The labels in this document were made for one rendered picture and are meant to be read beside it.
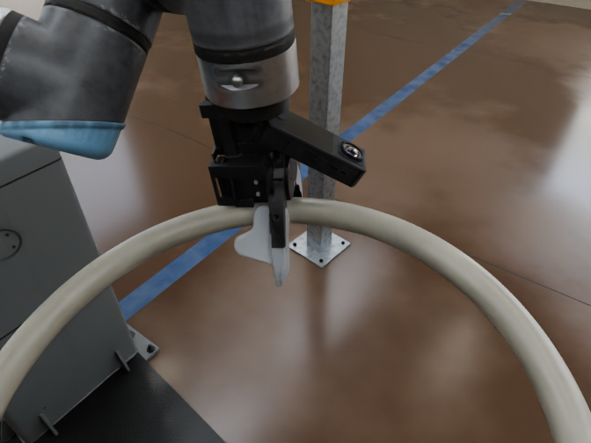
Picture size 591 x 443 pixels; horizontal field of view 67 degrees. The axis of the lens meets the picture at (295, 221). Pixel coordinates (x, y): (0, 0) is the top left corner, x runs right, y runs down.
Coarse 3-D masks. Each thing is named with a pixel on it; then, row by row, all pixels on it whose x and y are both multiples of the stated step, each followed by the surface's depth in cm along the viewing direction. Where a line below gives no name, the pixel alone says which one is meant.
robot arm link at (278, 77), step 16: (288, 48) 38; (208, 64) 38; (224, 64) 37; (240, 64) 37; (256, 64) 37; (272, 64) 37; (288, 64) 39; (208, 80) 39; (224, 80) 38; (240, 80) 37; (256, 80) 38; (272, 80) 38; (288, 80) 39; (208, 96) 41; (224, 96) 39; (240, 96) 38; (256, 96) 39; (272, 96) 39; (288, 96) 40
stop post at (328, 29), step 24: (312, 0) 130; (336, 0) 126; (312, 24) 136; (336, 24) 134; (312, 48) 141; (336, 48) 139; (312, 72) 146; (336, 72) 144; (312, 96) 151; (336, 96) 150; (312, 120) 156; (336, 120) 156; (312, 192) 176; (312, 240) 191; (336, 240) 198
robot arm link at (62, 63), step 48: (48, 0) 37; (0, 48) 34; (48, 48) 36; (96, 48) 37; (144, 48) 40; (0, 96) 35; (48, 96) 36; (96, 96) 37; (48, 144) 36; (96, 144) 38
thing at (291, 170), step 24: (216, 120) 45; (240, 120) 41; (264, 120) 43; (216, 144) 47; (240, 144) 46; (216, 168) 45; (240, 168) 45; (264, 168) 45; (288, 168) 46; (216, 192) 48; (240, 192) 48; (264, 192) 47; (288, 192) 46
